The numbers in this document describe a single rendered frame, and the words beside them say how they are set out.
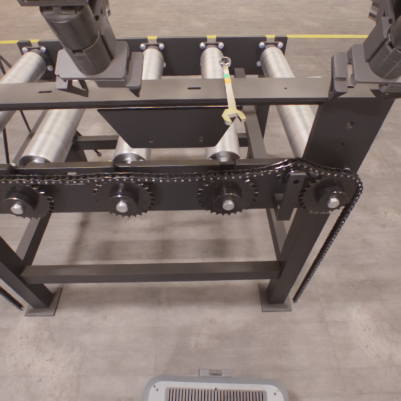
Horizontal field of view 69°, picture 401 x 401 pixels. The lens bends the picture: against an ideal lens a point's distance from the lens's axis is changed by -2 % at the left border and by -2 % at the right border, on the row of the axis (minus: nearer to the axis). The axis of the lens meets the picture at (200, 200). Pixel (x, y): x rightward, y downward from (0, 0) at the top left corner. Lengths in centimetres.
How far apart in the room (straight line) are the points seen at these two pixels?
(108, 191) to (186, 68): 101
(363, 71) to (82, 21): 40
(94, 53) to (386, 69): 42
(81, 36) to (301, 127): 78
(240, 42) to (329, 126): 96
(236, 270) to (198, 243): 52
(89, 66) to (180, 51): 120
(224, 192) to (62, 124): 64
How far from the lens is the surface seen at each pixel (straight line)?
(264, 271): 132
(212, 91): 67
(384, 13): 56
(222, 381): 125
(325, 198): 89
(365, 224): 211
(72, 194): 97
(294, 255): 122
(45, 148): 105
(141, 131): 78
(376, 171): 253
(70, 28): 44
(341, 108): 79
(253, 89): 68
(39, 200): 95
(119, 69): 50
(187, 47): 166
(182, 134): 77
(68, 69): 53
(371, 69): 54
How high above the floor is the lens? 148
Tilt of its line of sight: 49 degrees down
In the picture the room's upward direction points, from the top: straight up
